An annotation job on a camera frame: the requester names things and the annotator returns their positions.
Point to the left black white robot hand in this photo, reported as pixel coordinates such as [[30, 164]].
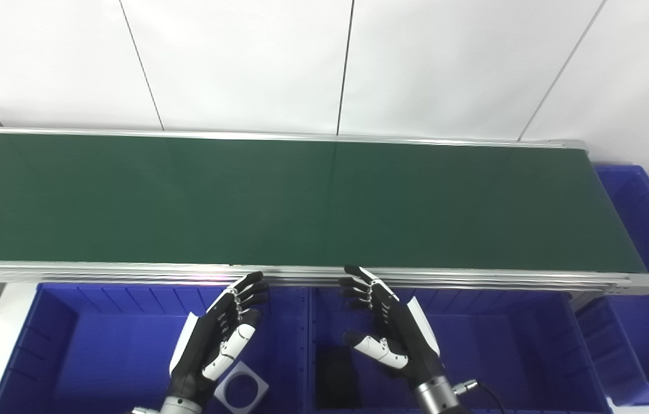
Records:
[[209, 339]]

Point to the white square part round hole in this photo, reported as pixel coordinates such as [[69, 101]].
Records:
[[256, 397]]

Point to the green conveyor belt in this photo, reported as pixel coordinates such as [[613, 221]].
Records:
[[301, 201]]

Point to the black block part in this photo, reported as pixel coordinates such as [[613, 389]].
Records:
[[336, 379]]

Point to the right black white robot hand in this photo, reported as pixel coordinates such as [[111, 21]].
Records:
[[402, 333]]

